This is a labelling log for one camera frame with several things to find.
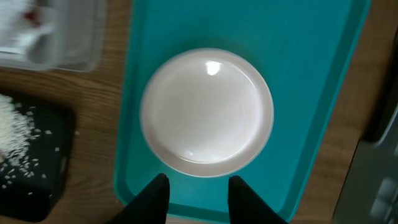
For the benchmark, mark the black tray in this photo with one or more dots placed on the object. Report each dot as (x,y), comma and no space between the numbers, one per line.
(37,208)

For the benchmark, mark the clear plastic bin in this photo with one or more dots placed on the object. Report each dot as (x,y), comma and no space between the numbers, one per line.
(74,44)

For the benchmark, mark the teal serving tray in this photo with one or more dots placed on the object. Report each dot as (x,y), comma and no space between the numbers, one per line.
(301,48)

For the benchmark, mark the white round plate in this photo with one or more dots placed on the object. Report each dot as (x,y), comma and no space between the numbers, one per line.
(206,113)

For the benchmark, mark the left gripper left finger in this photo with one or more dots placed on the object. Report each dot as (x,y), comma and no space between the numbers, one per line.
(149,206)

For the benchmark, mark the white napkin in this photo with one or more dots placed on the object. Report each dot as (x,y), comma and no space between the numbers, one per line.
(18,35)

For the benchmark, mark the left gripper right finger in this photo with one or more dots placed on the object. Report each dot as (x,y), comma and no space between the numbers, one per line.
(246,207)

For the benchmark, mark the red sauce packet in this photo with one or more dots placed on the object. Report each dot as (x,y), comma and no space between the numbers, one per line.
(33,15)

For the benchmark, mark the pile of rice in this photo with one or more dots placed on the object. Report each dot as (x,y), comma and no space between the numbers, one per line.
(32,140)

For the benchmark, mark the grey dish rack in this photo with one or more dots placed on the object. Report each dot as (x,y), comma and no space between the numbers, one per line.
(369,193)

